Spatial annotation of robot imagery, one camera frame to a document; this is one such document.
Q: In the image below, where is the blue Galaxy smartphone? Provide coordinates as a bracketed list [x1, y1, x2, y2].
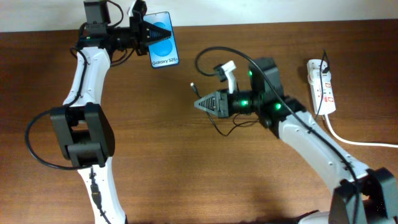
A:
[144, 11, 179, 68]

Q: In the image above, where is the black charging cable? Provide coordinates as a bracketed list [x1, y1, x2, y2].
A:
[190, 50, 332, 138]

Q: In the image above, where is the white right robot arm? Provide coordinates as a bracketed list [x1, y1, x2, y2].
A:
[194, 58, 397, 223]

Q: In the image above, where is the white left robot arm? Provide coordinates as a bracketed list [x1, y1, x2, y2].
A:
[50, 0, 171, 223]

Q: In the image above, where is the white charger adapter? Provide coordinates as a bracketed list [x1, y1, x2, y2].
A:
[310, 69, 331, 82]

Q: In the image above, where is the white power strip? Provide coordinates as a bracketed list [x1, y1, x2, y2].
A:
[307, 59, 336, 116]

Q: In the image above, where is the white power strip cord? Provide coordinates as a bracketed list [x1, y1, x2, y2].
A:
[323, 114, 398, 149]

